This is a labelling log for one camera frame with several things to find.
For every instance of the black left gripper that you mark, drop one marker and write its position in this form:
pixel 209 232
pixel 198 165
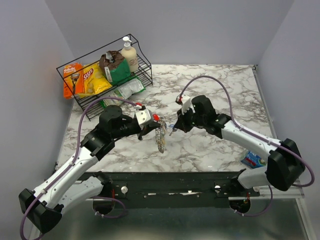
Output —
pixel 143 130

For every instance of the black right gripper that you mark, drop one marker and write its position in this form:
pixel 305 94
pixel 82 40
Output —
pixel 180 123

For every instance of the red key tag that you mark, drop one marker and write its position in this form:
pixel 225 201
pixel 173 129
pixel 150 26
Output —
pixel 156 117

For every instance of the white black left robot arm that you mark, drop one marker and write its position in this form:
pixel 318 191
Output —
pixel 45 204

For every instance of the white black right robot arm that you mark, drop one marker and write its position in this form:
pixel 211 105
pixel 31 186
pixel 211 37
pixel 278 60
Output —
pixel 283 166

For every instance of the white green snack pouch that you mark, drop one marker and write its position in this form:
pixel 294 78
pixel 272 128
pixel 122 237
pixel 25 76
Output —
pixel 124 91

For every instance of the yellow chips bag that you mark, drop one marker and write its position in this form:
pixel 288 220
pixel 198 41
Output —
pixel 94 81

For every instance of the green brown bag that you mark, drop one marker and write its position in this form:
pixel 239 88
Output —
pixel 114 67

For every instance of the blue green toothbrush pack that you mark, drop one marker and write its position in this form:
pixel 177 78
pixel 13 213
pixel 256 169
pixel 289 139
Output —
pixel 252 160

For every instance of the cream lotion pump bottle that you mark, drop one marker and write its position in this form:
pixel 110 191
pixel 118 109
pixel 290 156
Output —
pixel 130 54

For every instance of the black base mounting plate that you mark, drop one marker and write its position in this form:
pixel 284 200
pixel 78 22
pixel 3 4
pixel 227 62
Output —
pixel 176 202

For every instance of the orange razor package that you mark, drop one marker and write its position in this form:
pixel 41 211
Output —
pixel 73 80

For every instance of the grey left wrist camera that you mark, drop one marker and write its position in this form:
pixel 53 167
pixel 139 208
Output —
pixel 144 117

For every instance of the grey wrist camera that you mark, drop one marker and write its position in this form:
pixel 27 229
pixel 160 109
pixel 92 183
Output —
pixel 144 117
pixel 185 102

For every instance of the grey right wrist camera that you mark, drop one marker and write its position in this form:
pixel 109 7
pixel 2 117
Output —
pixel 185 102

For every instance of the black wire rack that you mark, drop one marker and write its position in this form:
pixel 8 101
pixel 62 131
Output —
pixel 144 72

